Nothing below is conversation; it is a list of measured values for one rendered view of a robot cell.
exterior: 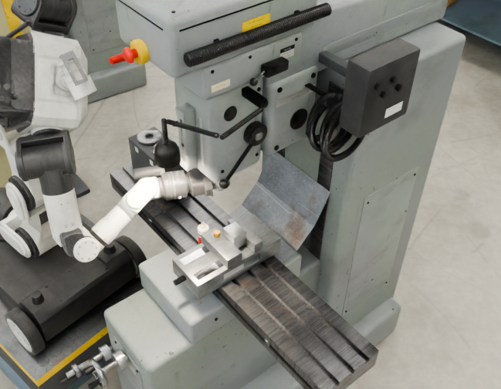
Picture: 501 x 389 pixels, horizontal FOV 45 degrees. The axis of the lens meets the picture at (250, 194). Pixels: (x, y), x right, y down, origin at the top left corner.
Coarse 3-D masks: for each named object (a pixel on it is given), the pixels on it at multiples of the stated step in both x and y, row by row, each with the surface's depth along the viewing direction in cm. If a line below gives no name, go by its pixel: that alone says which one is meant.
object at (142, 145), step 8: (152, 128) 233; (136, 136) 229; (144, 136) 227; (152, 136) 229; (160, 136) 227; (136, 144) 225; (144, 144) 224; (152, 144) 224; (136, 152) 228; (144, 152) 222; (152, 152) 220; (136, 160) 231; (144, 160) 224; (152, 160) 219; (168, 168) 219; (176, 168) 222; (168, 200) 229
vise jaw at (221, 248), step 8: (208, 232) 202; (208, 240) 199; (216, 240) 199; (224, 240) 199; (208, 248) 201; (216, 248) 197; (224, 248) 197; (232, 248) 197; (216, 256) 198; (224, 256) 194; (232, 256) 194; (240, 256) 196; (224, 264) 196; (232, 264) 196
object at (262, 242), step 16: (240, 224) 205; (256, 224) 211; (256, 240) 200; (272, 240) 205; (176, 256) 199; (192, 256) 199; (208, 256) 199; (256, 256) 203; (176, 272) 200; (192, 272) 194; (208, 272) 194; (224, 272) 195; (240, 272) 202; (192, 288) 194; (208, 288) 195
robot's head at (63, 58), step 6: (66, 54) 156; (72, 54) 157; (78, 54) 161; (60, 60) 158; (66, 60) 156; (66, 66) 156; (78, 66) 158; (72, 72) 157; (72, 78) 157; (84, 78) 159; (78, 84) 158
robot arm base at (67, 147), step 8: (32, 136) 168; (40, 136) 168; (48, 136) 168; (56, 136) 169; (64, 136) 169; (16, 144) 166; (24, 144) 167; (32, 144) 168; (40, 144) 169; (64, 144) 167; (72, 144) 175; (16, 152) 164; (64, 152) 166; (72, 152) 169; (16, 160) 164; (72, 160) 166; (72, 168) 167; (24, 176) 165
